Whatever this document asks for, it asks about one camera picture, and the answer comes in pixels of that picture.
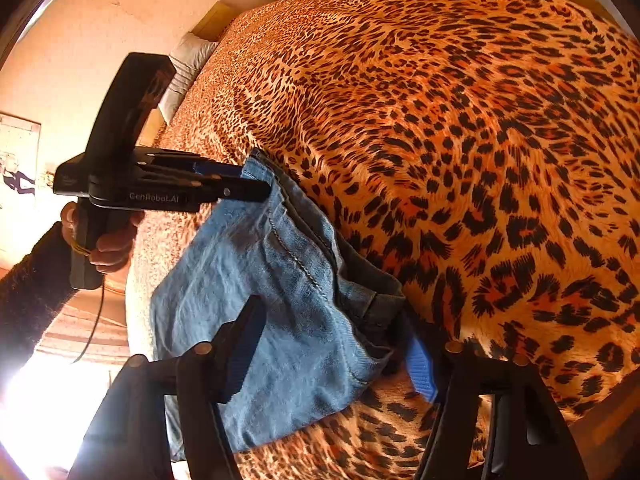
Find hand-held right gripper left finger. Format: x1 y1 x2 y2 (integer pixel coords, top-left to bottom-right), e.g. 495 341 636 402
67 294 268 480

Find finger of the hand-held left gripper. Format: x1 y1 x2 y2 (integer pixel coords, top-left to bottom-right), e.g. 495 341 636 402
148 172 273 204
148 154 247 182

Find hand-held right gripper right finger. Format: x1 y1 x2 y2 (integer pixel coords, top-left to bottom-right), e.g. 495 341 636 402
404 336 589 480

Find blue denim pants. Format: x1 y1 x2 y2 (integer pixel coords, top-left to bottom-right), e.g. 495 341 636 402
149 147 408 462

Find person's left forearm dark sleeve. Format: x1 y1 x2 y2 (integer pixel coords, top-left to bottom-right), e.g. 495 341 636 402
0 222 82 378

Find person's left hand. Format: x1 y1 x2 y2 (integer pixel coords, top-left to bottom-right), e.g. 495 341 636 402
60 202 146 276

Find white pillow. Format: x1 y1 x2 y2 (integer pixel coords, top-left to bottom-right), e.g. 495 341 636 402
157 32 221 123

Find wooden headboard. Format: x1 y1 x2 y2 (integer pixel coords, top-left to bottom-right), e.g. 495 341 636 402
191 0 240 43

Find striped rug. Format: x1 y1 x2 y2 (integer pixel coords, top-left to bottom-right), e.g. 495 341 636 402
32 304 132 367

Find leopard print blanket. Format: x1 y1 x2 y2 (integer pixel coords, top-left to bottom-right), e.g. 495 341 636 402
125 0 640 480

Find wall poster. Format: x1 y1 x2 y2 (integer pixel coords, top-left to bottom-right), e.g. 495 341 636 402
0 112 41 211

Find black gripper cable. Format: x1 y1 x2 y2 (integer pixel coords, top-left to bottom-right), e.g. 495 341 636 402
70 242 107 366

